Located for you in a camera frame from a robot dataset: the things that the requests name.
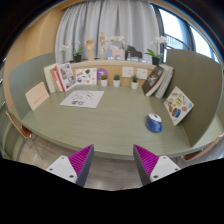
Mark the wooden hand model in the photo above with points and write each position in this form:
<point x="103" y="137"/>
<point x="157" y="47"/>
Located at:
<point x="89" y="46"/>

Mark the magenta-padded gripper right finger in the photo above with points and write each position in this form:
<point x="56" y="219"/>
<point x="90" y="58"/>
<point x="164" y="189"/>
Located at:
<point x="163" y="166"/>

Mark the orange-covered book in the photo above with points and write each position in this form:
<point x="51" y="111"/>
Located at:
<point x="55" y="81"/>

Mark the grey curtain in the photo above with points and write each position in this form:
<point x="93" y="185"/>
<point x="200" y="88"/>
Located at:
<point x="110" y="20"/>

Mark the black horse figurine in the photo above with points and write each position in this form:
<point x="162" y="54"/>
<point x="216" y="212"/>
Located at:
<point x="134" y="52"/>

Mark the beige leaning card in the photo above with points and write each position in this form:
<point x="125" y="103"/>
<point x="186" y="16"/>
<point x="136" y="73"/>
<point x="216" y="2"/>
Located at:
<point x="36" y="96"/>

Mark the white orchid in black pot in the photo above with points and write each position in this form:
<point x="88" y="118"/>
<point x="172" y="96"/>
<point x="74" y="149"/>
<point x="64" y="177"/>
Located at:
<point x="155" y="60"/>
<point x="121" y="41"/>
<point x="77" y="58"/>

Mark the white card with colourful stickers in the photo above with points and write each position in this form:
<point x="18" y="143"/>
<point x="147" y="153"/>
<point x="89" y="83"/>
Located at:
<point x="178" y="106"/>

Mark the window with dark frame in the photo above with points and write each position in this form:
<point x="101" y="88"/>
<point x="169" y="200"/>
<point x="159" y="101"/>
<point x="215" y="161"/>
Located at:
<point x="173" y="26"/>

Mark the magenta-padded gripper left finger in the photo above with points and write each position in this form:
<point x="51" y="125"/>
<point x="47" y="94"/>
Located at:
<point x="63" y="166"/>

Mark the small succulent in white pot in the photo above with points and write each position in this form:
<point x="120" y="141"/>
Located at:
<point x="116" y="82"/>
<point x="134" y="84"/>
<point x="104" y="82"/>

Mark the white thick book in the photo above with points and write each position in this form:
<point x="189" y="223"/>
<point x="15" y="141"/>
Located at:
<point x="166" y="81"/>

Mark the wooden mannequin figure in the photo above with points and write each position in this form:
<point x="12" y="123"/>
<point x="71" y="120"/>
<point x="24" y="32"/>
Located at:
<point x="103" y="41"/>

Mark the dark-covered book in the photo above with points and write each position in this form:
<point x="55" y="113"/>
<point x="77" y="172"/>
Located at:
<point x="153" y="81"/>

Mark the wooden chair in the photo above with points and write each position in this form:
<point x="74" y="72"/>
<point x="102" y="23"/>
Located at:
<point x="21" y="130"/>
<point x="200" y="153"/>

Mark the pink horse figurine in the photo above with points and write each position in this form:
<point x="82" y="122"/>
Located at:
<point x="117" y="53"/>

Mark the white wall socket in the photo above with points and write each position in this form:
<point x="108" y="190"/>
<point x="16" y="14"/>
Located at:
<point x="127" y="72"/>
<point x="142" y="73"/>

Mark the white sheet with pictures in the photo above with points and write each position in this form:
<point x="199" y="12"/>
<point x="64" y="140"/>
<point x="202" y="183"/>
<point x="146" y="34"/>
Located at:
<point x="86" y="76"/>

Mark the wooden desk shelf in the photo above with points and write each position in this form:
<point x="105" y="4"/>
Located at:
<point x="113" y="64"/>

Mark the blue and white computer mouse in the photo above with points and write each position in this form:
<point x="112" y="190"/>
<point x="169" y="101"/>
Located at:
<point x="154" y="124"/>

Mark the photo-covered magazine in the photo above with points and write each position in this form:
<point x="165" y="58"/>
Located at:
<point x="67" y="76"/>

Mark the grey-green desk divider panel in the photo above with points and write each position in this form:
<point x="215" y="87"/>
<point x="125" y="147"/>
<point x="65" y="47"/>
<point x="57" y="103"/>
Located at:
<point x="200" y="80"/>
<point x="28" y="71"/>

